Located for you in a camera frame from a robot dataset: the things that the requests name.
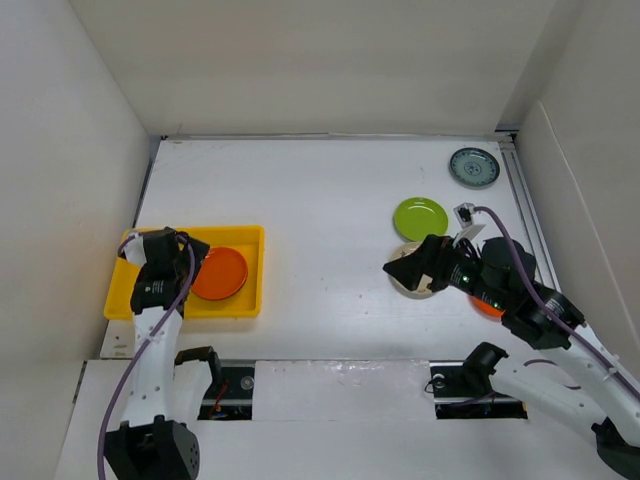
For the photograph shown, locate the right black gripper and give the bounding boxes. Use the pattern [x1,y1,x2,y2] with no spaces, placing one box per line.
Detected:
[382,232,509,311]

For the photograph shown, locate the green plate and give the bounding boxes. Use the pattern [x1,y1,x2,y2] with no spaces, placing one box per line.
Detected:
[393,197,449,242]

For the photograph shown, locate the orange plate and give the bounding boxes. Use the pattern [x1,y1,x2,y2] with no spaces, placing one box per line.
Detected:
[192,247,248,301]
[469,296,504,319]

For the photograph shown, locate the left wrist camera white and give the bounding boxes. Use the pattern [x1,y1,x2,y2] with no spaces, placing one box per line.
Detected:
[118,231,146,267]

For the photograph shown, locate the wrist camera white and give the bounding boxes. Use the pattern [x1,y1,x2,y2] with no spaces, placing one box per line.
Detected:
[118,231,146,267]
[453,203,485,246]

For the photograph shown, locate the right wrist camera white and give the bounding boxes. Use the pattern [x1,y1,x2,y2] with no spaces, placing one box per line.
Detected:
[453,203,485,246]

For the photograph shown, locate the blue white porcelain plate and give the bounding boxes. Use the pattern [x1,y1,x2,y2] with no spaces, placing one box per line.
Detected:
[448,147,501,189]

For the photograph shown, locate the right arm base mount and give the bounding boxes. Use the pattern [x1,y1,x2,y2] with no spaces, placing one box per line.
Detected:
[424,361,528,420]

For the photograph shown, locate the yellow plastic bin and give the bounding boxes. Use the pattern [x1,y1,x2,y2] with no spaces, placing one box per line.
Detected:
[103,225,265,321]

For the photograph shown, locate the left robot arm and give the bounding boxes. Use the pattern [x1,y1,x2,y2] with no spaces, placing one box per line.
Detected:
[96,227,223,479]

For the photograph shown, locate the cream floral plate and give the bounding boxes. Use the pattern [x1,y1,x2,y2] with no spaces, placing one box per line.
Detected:
[389,242,434,300]

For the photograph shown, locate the aluminium rail right side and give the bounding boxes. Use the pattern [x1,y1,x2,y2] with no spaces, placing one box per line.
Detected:
[496,131,559,287]

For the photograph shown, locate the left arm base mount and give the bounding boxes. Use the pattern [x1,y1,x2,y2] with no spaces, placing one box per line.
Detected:
[198,360,255,421]

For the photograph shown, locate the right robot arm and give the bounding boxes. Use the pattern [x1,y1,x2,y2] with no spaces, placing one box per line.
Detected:
[383,235,639,479]

